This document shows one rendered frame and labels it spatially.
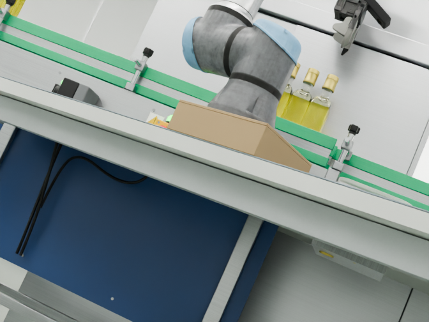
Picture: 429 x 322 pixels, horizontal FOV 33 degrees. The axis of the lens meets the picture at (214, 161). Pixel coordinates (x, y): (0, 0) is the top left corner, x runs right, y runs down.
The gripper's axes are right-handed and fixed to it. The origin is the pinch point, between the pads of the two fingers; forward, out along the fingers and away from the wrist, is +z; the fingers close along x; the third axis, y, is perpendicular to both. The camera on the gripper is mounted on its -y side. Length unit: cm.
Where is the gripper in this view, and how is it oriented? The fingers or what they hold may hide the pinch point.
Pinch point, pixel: (345, 48)
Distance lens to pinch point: 209.4
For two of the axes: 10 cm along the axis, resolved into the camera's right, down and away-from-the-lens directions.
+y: -9.0, -3.6, 2.6
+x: -1.8, -2.3, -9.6
